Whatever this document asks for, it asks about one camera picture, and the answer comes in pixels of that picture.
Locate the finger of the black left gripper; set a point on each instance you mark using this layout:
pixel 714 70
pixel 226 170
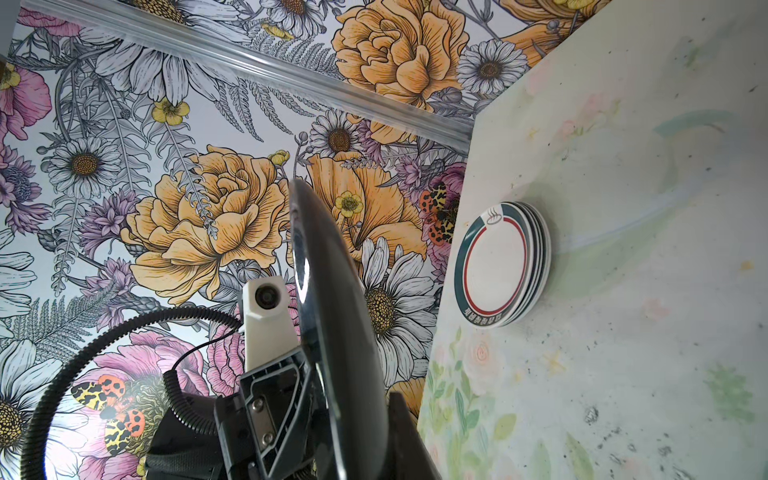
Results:
pixel 280 406

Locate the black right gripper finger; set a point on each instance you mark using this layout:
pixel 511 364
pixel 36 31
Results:
pixel 409 458

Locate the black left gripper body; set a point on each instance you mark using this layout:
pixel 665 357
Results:
pixel 177 452

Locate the black plate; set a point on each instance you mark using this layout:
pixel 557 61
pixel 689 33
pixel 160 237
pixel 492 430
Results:
pixel 338 339

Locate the rearmost green red rimmed plate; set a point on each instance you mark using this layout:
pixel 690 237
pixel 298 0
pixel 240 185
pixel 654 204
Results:
pixel 503 264

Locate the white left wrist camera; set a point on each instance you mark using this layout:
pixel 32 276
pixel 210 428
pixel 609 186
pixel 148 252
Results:
pixel 269 333

